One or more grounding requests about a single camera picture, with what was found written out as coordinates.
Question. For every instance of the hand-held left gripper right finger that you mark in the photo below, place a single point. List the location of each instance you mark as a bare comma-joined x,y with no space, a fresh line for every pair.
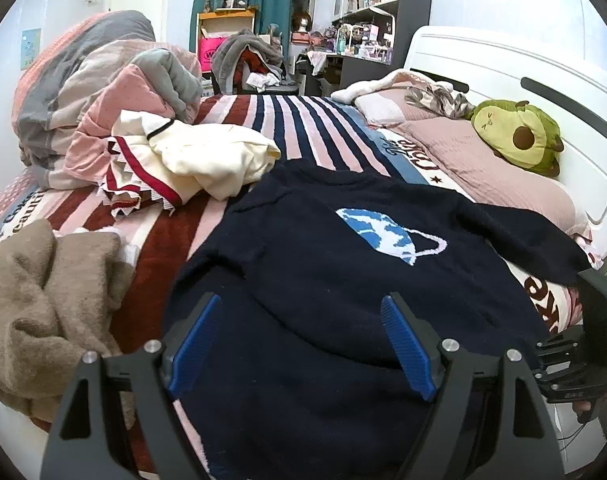
406,350

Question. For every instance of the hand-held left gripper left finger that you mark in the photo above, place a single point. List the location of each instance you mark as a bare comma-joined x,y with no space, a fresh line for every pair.
196,345

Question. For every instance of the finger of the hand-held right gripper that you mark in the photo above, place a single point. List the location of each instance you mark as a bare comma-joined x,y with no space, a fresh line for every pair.
558,355

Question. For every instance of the navy sweater with planet print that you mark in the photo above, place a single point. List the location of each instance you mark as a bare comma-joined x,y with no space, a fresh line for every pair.
308,285

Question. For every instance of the tan sweater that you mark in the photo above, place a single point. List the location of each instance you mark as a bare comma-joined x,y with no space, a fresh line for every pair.
38,300

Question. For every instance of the avocado plush toy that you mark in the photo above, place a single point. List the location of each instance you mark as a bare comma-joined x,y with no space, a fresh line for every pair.
528,155

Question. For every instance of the cream garment with red trim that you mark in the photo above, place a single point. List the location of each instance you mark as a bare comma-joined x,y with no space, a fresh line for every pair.
208,160

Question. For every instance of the pink pillow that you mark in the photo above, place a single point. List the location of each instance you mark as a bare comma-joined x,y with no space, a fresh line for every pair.
463,155

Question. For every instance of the striped blanket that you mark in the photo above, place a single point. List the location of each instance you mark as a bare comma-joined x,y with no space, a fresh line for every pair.
313,125

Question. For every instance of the patterned grey cloth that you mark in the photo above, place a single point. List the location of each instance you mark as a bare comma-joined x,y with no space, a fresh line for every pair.
443,100

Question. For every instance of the white headboard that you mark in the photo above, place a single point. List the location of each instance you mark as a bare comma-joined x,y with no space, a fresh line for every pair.
558,60

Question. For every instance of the white fleece blanket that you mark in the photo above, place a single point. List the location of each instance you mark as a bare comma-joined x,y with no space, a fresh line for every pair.
378,85

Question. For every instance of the dark desk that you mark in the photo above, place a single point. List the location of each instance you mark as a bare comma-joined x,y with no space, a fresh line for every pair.
363,67

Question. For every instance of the pink box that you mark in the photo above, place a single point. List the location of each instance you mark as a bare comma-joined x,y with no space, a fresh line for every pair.
209,52

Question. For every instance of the pink and grey duvet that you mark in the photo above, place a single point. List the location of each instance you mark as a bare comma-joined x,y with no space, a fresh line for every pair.
73,75

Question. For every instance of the yellow shelf unit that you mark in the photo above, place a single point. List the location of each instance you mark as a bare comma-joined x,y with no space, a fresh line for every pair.
223,16

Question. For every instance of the blue wall poster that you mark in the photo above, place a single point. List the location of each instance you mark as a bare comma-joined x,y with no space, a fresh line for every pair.
31,47

